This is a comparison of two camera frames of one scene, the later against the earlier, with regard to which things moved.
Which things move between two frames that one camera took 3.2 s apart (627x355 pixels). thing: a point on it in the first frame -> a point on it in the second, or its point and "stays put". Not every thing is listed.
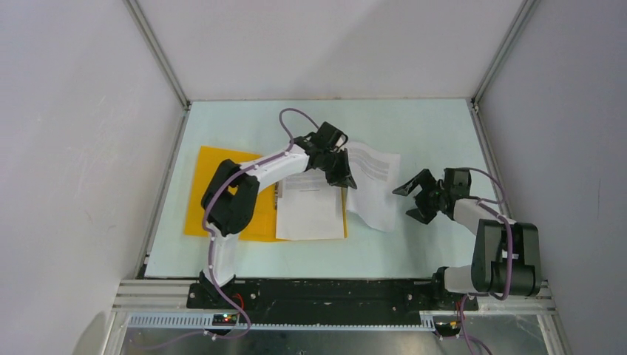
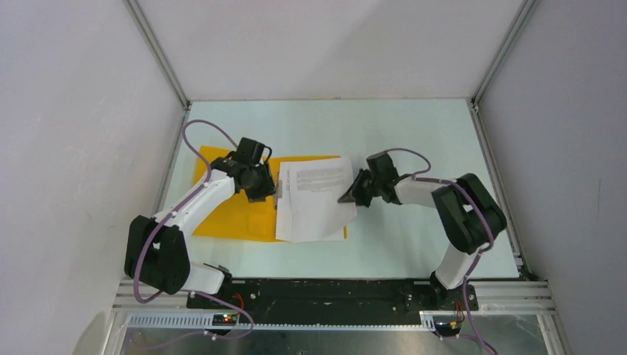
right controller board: x=448 y=329 stays put
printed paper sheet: x=376 y=174 -> x=323 y=200
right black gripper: x=424 y=178 -> x=353 y=194
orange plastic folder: x=262 y=226 stays put
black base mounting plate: x=322 y=297 stays put
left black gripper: x=343 y=178 -> x=268 y=188
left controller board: x=225 y=319 stays put
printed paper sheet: x=308 y=207 stays put
